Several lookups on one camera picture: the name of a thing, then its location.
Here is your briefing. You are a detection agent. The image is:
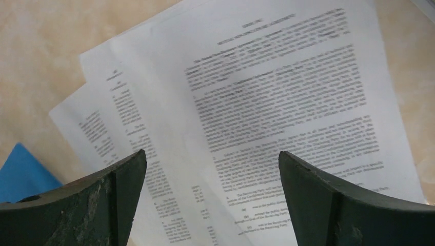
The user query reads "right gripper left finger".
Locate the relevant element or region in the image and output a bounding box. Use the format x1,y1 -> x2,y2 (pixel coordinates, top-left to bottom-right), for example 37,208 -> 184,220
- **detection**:
1,150 -> 147,245

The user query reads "blue file folder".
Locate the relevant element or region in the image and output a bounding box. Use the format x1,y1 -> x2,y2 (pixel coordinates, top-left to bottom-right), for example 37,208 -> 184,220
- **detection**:
1,143 -> 62,202

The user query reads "printed paper sheet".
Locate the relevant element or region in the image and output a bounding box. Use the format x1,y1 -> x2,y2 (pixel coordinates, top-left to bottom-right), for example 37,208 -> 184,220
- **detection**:
50,43 -> 251,245
110,0 -> 425,246

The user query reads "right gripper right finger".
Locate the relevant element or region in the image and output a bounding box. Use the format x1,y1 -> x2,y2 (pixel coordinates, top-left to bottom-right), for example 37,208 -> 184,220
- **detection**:
279,151 -> 434,245

